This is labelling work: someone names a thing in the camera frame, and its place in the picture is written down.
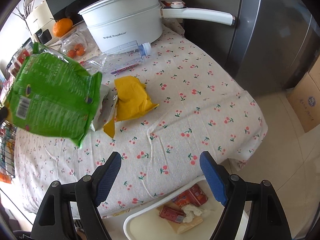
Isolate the black wire rack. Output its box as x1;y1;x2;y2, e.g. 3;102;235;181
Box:
0;122;17;178

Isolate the grey refrigerator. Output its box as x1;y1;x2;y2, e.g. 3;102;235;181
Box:
183;0;319;96

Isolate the cream air fryer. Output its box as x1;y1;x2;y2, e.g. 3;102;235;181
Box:
26;1;59;46

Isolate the white tissue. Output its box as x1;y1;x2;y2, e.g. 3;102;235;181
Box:
182;204;204;223

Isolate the red label glass jar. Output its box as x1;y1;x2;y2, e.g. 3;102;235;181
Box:
9;47;33;77

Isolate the beige bread wrapper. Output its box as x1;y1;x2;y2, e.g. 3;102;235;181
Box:
171;216;203;235

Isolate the yellow snack bag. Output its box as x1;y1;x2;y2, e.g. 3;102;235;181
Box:
103;76;159;138

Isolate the white electric cooking pot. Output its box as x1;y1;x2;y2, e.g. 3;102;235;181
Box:
79;0;235;53

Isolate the white trash bin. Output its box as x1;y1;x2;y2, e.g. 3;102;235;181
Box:
122;174;251;240

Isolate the cherry pattern tablecloth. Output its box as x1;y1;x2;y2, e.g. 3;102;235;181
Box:
15;19;267;217

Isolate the large orange tangerine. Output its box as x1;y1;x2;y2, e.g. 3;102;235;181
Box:
52;18;73;37

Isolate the lower cardboard box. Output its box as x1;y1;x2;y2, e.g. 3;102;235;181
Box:
287;73;319;133

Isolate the green snack bag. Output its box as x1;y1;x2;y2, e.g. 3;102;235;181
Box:
4;42;103;147

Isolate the clear plastic water bottle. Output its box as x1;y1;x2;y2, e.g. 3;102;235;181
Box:
81;41;152;75

